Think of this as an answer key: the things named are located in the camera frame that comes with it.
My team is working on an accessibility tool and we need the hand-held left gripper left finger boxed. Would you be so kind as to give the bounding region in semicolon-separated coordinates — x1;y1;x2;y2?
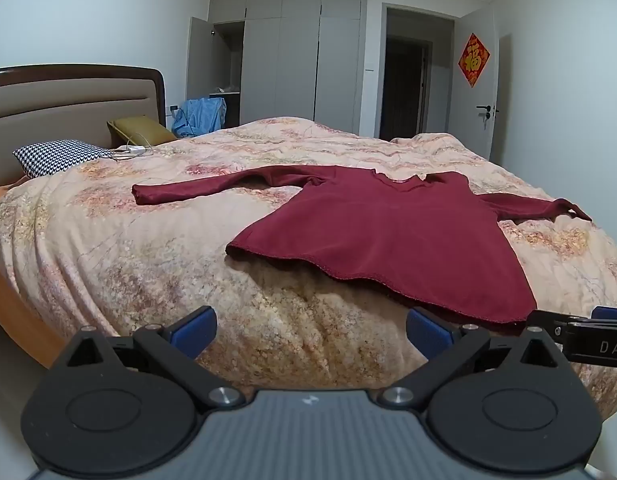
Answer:
51;305;246;411

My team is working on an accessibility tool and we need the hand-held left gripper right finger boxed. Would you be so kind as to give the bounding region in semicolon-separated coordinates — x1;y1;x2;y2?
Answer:
377;306;571;408

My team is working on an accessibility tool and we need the dark red sweater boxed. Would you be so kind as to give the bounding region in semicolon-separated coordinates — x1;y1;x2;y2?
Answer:
132;165;592;333

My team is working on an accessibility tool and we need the floral pink blanket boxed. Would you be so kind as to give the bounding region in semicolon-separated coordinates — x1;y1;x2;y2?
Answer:
0;116;617;421

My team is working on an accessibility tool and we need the orange bed sheet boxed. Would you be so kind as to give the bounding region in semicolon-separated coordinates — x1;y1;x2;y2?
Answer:
0;172;69;368

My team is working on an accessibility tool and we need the olive green pillow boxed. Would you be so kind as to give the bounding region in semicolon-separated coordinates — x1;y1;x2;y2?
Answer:
107;116;178;148

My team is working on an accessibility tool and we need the white door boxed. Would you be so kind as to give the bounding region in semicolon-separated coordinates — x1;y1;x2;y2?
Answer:
453;7;500;161

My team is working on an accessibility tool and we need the blue clothing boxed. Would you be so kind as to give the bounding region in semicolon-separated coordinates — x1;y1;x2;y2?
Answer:
171;97;228;138

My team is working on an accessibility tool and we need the houndstooth pillow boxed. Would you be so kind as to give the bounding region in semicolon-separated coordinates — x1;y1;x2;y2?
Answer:
12;140;120;179

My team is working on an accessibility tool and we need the padded bed headboard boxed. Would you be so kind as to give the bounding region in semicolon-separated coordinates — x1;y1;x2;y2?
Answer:
0;63;168;188

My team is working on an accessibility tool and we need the red door decoration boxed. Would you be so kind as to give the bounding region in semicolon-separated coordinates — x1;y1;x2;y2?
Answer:
458;32;490;88

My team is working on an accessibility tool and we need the grey wardrobe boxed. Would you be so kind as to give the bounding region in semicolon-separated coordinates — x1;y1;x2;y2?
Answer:
186;0;364;136

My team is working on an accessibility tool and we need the white charger with cable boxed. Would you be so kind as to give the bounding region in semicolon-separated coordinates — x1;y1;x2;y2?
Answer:
111;132;156;161

